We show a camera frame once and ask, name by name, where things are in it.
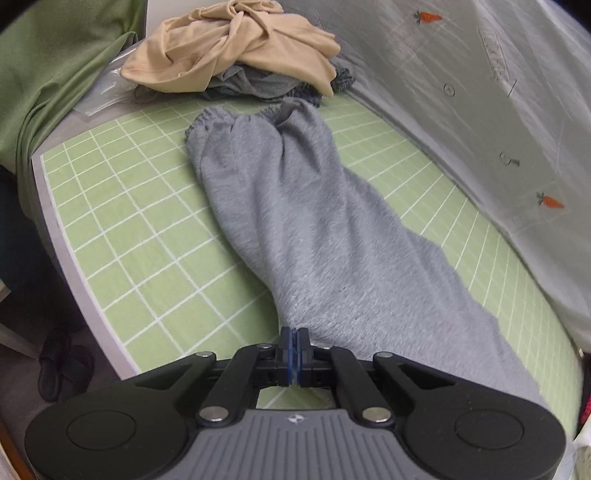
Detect grey quilt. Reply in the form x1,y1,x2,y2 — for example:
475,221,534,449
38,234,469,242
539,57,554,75
277,0,591,352

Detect crumpled grey garment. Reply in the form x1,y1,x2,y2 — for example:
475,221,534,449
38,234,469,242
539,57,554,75
203,55,358,109

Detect black slipper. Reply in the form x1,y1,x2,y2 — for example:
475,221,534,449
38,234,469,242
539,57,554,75
55,345,95,402
38,329,72,398

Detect grey sweatpants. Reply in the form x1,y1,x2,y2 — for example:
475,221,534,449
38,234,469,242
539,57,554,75
185,99,548,414

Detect green curtain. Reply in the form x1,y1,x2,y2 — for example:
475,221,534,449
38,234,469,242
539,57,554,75
0,0,148,185

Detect clear plastic bag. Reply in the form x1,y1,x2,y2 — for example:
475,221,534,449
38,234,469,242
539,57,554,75
76,44,139,116

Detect beige garment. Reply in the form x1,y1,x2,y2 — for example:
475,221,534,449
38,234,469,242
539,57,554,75
119,0,341,97

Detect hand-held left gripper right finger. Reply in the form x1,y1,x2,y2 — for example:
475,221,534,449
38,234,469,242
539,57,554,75
295,327,467,428

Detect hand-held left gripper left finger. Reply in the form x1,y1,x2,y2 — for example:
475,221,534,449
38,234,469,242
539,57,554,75
134,327,296,428

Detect green grid cutting mat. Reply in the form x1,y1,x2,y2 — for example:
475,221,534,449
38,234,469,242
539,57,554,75
39,92,585,439

